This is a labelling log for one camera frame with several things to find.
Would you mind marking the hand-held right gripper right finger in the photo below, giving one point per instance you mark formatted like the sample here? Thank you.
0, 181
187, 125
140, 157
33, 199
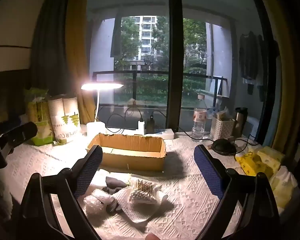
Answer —
208, 172

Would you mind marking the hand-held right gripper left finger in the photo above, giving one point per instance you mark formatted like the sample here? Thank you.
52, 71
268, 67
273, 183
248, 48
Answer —
88, 170

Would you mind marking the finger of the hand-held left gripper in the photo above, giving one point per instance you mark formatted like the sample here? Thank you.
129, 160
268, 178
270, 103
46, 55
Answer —
18, 130

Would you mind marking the grey dotted glove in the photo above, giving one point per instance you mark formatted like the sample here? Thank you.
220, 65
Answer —
112, 206
115, 182

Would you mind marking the clear plastic bag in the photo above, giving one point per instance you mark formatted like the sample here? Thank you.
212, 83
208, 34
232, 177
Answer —
97, 202

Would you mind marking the cardboard box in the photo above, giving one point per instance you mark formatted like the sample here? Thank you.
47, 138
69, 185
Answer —
132, 160

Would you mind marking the white foam cloth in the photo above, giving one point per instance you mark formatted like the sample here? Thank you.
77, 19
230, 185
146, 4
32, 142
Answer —
140, 213

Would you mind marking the person's right hand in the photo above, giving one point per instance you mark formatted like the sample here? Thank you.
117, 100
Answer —
153, 237

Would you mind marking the green snack packet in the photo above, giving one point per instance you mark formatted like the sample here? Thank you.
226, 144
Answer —
42, 133

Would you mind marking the black round device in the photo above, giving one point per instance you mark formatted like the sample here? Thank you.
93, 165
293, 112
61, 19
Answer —
223, 146

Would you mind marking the yellow printed tissue bag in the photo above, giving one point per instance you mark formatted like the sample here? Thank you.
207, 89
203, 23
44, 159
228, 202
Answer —
247, 163

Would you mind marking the white textured tablecloth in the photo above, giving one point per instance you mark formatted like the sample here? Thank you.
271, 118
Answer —
185, 205

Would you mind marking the white perforated holder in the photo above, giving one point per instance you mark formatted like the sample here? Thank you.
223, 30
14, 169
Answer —
222, 130

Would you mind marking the clear water bottle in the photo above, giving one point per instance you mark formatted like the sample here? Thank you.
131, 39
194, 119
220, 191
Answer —
199, 125

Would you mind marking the white paper cup package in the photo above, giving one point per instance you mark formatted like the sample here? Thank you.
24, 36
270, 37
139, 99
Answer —
65, 115

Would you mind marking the white power strip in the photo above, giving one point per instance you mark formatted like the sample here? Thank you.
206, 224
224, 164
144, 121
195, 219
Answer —
165, 133

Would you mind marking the cotton swab bag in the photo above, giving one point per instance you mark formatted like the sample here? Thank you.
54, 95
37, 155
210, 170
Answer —
142, 195

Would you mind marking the paper sachets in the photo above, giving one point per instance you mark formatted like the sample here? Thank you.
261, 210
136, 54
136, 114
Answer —
223, 115

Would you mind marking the dark thermos cup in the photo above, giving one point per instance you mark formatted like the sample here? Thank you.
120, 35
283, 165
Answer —
240, 120

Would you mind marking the pale yellow tissue pack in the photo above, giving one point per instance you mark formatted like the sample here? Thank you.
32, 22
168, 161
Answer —
270, 156

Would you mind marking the white charger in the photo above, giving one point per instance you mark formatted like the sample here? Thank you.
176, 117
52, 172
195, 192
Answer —
141, 127

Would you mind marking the dark charger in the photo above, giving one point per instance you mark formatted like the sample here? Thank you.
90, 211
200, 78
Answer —
150, 127

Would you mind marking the white tissue pack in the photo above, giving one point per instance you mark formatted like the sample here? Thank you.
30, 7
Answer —
283, 185

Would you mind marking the grey curtain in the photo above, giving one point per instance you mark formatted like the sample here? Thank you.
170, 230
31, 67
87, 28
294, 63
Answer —
50, 55

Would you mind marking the white desk lamp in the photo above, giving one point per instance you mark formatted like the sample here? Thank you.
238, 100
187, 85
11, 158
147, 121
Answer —
102, 86

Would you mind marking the yellow curtain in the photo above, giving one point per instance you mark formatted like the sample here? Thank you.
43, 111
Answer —
282, 67
77, 55

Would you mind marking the black balcony railing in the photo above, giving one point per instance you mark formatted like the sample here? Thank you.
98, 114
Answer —
152, 72

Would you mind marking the hanging dark clothes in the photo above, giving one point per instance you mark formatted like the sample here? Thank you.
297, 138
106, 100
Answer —
251, 57

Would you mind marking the dark window frame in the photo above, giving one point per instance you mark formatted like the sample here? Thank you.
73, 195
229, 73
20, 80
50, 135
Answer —
175, 55

